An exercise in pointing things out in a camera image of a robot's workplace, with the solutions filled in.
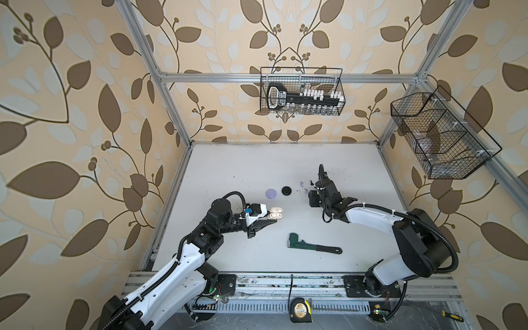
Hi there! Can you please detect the white earbud charging case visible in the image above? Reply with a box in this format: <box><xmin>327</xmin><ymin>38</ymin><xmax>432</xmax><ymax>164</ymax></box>
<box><xmin>267</xmin><ymin>207</ymin><xmax>283</xmax><ymax>220</ymax></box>

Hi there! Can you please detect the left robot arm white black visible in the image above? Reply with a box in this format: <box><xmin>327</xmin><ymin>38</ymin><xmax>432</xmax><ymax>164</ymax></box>
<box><xmin>97</xmin><ymin>196</ymin><xmax>283</xmax><ymax>329</ymax></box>

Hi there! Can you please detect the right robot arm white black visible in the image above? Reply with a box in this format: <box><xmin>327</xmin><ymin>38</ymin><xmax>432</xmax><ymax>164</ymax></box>
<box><xmin>309</xmin><ymin>171</ymin><xmax>459</xmax><ymax>297</ymax></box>

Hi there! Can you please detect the purple round charging case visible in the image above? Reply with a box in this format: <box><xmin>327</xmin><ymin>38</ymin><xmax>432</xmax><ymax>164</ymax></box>
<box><xmin>265</xmin><ymin>188</ymin><xmax>277</xmax><ymax>199</ymax></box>

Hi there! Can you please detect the black round charging case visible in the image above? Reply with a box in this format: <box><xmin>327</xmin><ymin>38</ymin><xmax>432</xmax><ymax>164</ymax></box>
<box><xmin>281</xmin><ymin>186</ymin><xmax>292</xmax><ymax>196</ymax></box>

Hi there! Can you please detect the purple earbud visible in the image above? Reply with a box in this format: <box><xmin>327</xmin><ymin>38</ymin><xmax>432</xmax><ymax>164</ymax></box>
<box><xmin>300</xmin><ymin>181</ymin><xmax>309</xmax><ymax>194</ymax></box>

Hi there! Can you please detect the green black pipe wrench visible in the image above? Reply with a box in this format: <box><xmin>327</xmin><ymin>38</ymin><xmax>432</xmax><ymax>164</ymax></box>
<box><xmin>287</xmin><ymin>232</ymin><xmax>343</xmax><ymax>254</ymax></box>

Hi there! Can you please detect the yellow black tape measure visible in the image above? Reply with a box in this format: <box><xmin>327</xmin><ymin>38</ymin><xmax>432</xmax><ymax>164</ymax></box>
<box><xmin>289</xmin><ymin>297</ymin><xmax>313</xmax><ymax>323</ymax></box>

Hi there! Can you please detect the black socket set holder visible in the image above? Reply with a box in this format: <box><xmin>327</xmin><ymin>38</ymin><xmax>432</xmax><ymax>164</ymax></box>
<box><xmin>264</xmin><ymin>82</ymin><xmax>345</xmax><ymax>111</ymax></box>

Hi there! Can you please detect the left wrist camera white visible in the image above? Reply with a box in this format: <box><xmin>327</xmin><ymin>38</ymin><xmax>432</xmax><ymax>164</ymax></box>
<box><xmin>245</xmin><ymin>203</ymin><xmax>268</xmax><ymax>220</ymax></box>

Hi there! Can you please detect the back wire basket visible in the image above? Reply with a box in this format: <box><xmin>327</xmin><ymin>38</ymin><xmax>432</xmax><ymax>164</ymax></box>
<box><xmin>259</xmin><ymin>66</ymin><xmax>346</xmax><ymax>116</ymax></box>

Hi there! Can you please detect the wire basket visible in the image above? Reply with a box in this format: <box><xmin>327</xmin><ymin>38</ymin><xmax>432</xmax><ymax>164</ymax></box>
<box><xmin>259</xmin><ymin>66</ymin><xmax>346</xmax><ymax>116</ymax></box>
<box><xmin>390</xmin><ymin>85</ymin><xmax>503</xmax><ymax>180</ymax></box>

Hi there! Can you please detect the right wire basket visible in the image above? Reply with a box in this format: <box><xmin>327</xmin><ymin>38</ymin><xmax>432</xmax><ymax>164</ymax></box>
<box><xmin>390</xmin><ymin>85</ymin><xmax>503</xmax><ymax>180</ymax></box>

